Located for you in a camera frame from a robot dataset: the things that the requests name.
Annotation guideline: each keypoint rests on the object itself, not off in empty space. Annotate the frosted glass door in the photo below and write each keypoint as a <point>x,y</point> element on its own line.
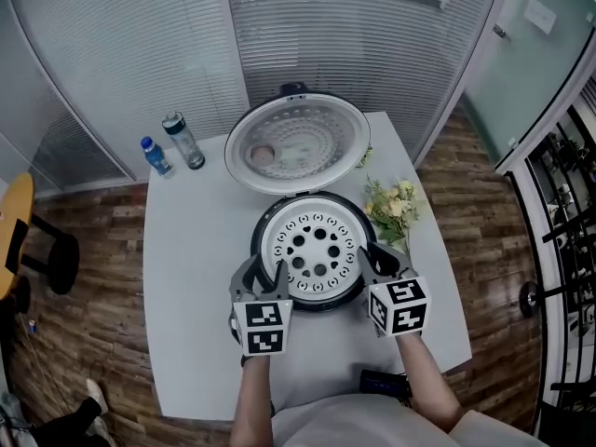
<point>526,86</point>

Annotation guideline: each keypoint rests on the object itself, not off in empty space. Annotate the small potted plant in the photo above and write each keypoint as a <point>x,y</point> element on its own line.
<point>365,156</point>

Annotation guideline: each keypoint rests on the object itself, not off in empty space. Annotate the white steamer tray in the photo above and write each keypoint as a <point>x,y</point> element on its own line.
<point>316,221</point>

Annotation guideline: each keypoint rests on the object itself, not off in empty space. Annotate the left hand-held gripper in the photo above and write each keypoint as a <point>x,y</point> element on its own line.
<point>263,326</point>

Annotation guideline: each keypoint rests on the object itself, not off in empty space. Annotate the black pot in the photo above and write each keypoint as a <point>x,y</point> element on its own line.
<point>260,245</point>

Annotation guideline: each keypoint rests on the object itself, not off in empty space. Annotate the artificial yellow flower bouquet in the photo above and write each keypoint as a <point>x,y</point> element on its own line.
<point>393,212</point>

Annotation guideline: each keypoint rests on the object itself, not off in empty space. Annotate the black metal railing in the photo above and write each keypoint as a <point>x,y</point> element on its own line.
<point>568,249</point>

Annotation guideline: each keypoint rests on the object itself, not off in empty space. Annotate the black waist-mounted device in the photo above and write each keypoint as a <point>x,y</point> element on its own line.
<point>384,382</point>

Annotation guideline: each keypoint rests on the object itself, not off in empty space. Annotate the person's left forearm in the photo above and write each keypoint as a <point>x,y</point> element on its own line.
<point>253,403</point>

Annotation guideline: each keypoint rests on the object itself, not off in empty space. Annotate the black round floor disc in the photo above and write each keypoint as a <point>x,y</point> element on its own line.
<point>530,298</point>

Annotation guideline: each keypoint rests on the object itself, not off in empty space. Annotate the blue water bottle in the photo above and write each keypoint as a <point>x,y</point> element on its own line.
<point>156,158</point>

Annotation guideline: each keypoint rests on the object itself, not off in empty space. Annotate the dark blue rice cooker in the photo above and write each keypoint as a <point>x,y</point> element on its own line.
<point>298,142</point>

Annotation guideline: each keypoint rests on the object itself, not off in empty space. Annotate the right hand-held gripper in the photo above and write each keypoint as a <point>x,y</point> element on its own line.
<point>400,305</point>

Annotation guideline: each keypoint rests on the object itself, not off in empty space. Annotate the small paper sheet on door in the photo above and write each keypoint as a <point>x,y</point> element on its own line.
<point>539,16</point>

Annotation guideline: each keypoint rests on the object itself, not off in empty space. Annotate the person's right forearm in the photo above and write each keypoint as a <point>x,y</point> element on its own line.
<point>428,384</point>

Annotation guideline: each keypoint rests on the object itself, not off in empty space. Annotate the clear bottle with dark cap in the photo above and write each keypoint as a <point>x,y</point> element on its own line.
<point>184,142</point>

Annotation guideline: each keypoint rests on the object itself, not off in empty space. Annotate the person's white shirt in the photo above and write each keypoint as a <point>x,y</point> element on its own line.
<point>363,426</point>

